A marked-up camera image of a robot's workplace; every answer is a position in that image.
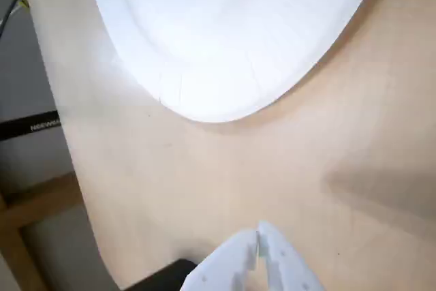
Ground black round pot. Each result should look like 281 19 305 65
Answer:
124 258 207 291

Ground black tripod pole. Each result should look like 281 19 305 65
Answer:
0 109 62 142

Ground wooden partition frame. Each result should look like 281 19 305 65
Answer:
0 170 86 291

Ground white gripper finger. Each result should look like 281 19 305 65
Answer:
180 229 259 291
257 220 324 291

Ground white paper plate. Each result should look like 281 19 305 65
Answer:
83 0 384 124

